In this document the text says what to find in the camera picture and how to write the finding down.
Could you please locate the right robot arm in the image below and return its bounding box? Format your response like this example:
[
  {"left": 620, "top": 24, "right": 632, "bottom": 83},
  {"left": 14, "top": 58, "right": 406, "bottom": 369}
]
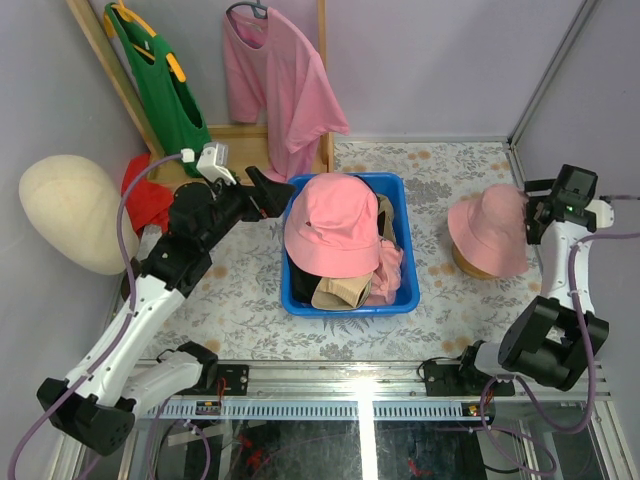
[{"left": 417, "top": 164, "right": 614, "bottom": 397}]

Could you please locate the beige bucket hat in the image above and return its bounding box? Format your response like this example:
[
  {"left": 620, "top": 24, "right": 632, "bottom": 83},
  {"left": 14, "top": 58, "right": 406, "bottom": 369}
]
[{"left": 311, "top": 273, "right": 373, "bottom": 311}]

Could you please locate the dark mannequin base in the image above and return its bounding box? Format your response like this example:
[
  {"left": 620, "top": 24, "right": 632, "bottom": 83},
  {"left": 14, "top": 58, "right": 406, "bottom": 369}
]
[{"left": 120, "top": 258, "right": 140, "bottom": 301}]

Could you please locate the cream foam mannequin head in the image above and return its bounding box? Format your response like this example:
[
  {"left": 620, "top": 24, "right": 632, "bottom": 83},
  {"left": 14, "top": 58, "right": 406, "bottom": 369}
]
[{"left": 19, "top": 155, "right": 139, "bottom": 275}]

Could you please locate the pink t-shirt on hanger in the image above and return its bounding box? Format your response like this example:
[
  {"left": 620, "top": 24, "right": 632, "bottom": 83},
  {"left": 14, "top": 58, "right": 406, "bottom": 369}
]
[{"left": 223, "top": 8, "right": 349, "bottom": 182}]

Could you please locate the blue plastic bin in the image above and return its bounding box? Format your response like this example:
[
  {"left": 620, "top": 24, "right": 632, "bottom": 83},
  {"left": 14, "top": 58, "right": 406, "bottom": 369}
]
[{"left": 280, "top": 172, "right": 420, "bottom": 318}]

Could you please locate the purple cable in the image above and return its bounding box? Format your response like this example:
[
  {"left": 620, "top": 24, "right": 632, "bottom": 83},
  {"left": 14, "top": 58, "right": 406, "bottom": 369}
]
[
  {"left": 0, "top": 149, "right": 211, "bottom": 480},
  {"left": 479, "top": 194, "right": 640, "bottom": 476}
]

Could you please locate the yellow hanger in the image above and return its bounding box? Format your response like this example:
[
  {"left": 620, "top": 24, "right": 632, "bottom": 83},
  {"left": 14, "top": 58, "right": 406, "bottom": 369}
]
[{"left": 103, "top": 2, "right": 187, "bottom": 84}]

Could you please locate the wooden clothes rack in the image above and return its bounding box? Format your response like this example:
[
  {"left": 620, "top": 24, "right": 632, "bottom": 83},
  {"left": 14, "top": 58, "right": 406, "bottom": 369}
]
[{"left": 66, "top": 1, "right": 334, "bottom": 189}]

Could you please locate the pink bucket hat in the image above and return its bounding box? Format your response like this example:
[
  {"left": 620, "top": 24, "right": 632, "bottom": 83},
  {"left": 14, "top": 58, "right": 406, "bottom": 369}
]
[{"left": 447, "top": 184, "right": 528, "bottom": 278}]

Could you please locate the pink cloth in bin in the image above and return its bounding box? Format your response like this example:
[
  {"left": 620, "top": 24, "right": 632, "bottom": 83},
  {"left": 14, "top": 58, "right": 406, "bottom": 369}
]
[{"left": 365, "top": 238, "right": 404, "bottom": 306}]

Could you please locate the aluminium rail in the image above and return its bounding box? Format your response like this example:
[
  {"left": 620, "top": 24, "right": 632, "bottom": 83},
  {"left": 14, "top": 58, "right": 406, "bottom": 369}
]
[{"left": 74, "top": 358, "right": 614, "bottom": 421}]

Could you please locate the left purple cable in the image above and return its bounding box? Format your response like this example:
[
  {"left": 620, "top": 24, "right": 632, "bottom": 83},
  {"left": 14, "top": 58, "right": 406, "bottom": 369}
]
[{"left": 0, "top": 149, "right": 211, "bottom": 480}]

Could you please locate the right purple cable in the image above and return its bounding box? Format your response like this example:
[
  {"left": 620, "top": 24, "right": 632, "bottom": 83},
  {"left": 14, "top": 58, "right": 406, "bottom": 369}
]
[{"left": 479, "top": 194, "right": 640, "bottom": 476}]

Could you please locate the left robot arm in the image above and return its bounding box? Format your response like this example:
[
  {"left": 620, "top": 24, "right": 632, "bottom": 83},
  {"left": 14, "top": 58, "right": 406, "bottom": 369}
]
[{"left": 37, "top": 167, "right": 296, "bottom": 456}]

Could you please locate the black hat in bin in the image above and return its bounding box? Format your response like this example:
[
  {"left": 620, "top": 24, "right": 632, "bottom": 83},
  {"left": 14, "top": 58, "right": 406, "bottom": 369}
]
[{"left": 289, "top": 262, "right": 322, "bottom": 304}]

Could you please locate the green tank top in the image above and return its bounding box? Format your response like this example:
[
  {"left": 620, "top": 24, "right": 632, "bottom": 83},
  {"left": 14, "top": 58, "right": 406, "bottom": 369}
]
[{"left": 103, "top": 2, "right": 211, "bottom": 155}]

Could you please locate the red cloth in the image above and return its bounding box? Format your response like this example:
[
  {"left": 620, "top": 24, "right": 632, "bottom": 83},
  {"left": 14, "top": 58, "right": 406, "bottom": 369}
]
[{"left": 121, "top": 153, "right": 173, "bottom": 235}]

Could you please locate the pink bucket hat strawberry logo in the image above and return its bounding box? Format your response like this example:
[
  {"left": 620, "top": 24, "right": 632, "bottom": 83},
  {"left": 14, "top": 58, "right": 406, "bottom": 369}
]
[{"left": 284, "top": 173, "right": 380, "bottom": 278}]

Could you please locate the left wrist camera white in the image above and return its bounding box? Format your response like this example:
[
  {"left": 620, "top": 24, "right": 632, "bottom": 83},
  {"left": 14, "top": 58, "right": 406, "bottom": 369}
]
[{"left": 180, "top": 141, "right": 236, "bottom": 184}]

